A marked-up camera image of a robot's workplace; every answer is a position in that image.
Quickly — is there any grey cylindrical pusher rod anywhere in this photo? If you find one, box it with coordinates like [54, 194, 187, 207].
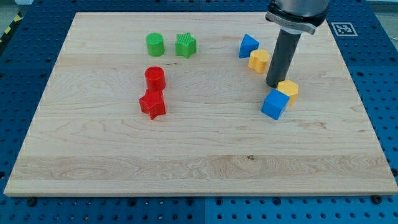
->
[266, 29, 301, 88]

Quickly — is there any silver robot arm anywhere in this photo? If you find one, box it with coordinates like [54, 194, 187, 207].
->
[265, 0, 330, 88]

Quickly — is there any blue triangle block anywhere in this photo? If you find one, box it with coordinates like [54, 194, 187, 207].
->
[238, 34, 259, 58]

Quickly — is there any yellow heart block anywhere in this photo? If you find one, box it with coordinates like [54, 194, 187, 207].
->
[248, 49, 270, 74]

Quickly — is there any yellow hexagon block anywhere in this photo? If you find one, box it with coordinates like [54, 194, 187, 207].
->
[277, 80, 299, 106]

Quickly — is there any blue cube block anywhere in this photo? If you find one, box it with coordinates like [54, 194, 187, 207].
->
[261, 89, 290, 120]

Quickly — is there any white fiducial marker tag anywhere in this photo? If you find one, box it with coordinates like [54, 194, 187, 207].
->
[331, 22, 358, 37]

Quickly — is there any green star block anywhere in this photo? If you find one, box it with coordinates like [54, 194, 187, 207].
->
[175, 32, 197, 58]

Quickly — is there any green cylinder block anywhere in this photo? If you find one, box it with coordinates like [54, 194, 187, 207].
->
[146, 32, 165, 57]

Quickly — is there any red cylinder block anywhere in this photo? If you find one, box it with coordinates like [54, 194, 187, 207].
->
[144, 67, 166, 90]

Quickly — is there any red star block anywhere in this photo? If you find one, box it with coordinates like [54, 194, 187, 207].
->
[139, 89, 166, 120]

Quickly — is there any light wooden board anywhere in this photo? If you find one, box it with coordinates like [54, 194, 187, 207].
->
[4, 12, 397, 197]

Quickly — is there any black bolt front right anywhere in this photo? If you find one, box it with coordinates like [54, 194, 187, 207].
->
[371, 195, 382, 205]

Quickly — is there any black bolt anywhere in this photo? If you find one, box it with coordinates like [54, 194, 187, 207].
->
[371, 195, 382, 205]
[26, 197, 37, 207]

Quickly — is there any black bolt front left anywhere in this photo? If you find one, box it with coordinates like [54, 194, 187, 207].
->
[26, 197, 37, 207]

